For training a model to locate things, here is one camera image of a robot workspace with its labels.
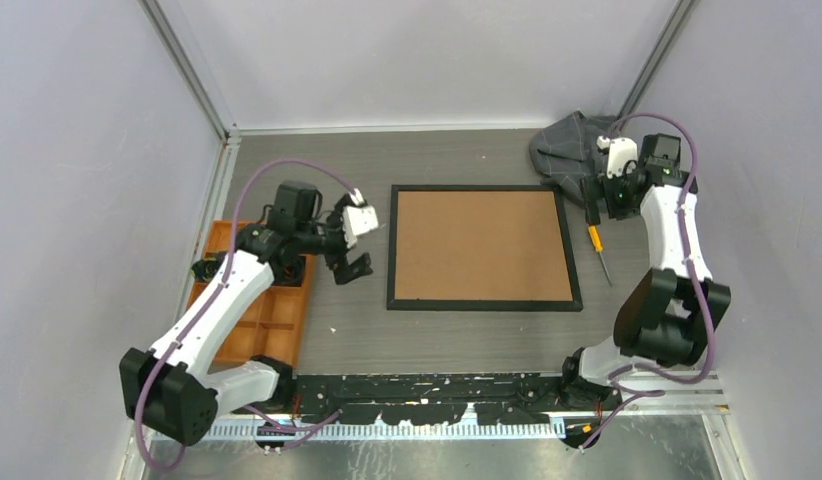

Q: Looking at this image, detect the yellow handled screwdriver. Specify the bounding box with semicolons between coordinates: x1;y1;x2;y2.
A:
587;225;613;286

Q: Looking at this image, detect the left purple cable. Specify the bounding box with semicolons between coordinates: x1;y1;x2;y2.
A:
132;157;366;474

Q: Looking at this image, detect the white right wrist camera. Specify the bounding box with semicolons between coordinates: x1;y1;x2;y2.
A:
596;136;638;179

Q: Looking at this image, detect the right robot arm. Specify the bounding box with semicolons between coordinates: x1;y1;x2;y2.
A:
557;134;731;411

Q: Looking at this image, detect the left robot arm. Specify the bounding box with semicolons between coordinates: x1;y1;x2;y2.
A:
119;181;379;446

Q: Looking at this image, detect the grey checked cloth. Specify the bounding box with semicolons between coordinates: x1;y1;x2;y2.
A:
528;110;617;209

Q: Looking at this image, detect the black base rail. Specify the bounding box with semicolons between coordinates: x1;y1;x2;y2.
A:
230;372;624;427

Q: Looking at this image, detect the black picture frame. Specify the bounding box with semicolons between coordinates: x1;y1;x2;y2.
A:
386;185;583;312

